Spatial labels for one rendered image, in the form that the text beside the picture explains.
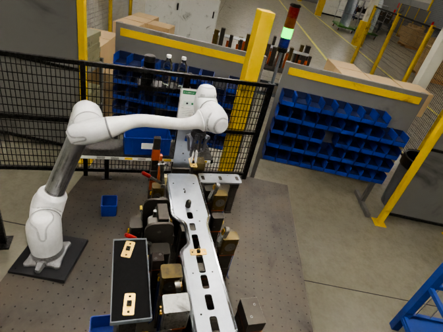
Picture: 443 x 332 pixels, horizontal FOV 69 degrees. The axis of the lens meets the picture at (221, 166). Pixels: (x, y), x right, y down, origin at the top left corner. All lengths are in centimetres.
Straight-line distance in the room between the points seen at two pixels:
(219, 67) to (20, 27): 185
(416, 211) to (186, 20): 600
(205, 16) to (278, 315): 685
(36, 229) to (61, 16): 213
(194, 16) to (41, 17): 488
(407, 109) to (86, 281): 335
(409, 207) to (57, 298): 363
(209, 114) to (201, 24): 655
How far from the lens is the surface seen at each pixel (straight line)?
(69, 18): 339
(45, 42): 356
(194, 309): 147
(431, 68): 582
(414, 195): 420
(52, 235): 184
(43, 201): 195
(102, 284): 189
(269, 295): 200
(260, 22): 226
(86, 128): 154
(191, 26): 797
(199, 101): 156
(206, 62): 340
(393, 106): 385
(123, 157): 219
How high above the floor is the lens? 224
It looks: 33 degrees down
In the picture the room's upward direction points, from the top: 14 degrees clockwise
